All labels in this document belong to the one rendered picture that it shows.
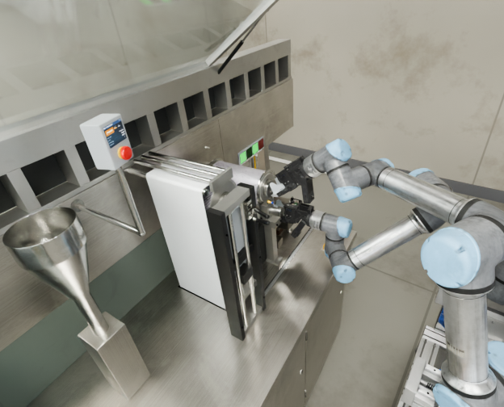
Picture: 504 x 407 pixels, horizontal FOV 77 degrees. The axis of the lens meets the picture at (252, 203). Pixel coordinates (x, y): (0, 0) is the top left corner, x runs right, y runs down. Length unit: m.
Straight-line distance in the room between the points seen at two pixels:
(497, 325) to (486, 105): 2.29
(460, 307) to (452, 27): 2.84
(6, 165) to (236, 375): 0.87
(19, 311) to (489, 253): 1.18
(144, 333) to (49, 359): 0.29
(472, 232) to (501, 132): 2.83
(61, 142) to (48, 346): 0.63
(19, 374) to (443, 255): 1.19
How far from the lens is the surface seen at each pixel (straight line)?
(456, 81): 3.51
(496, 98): 3.52
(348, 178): 1.02
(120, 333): 1.00
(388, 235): 1.19
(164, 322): 1.31
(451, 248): 0.78
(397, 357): 2.29
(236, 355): 1.17
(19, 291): 1.11
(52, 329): 1.23
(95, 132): 0.71
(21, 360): 1.23
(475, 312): 0.89
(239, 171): 1.26
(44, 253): 0.75
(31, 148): 1.00
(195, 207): 0.98
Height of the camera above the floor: 1.90
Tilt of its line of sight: 34 degrees down
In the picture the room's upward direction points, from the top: 6 degrees counter-clockwise
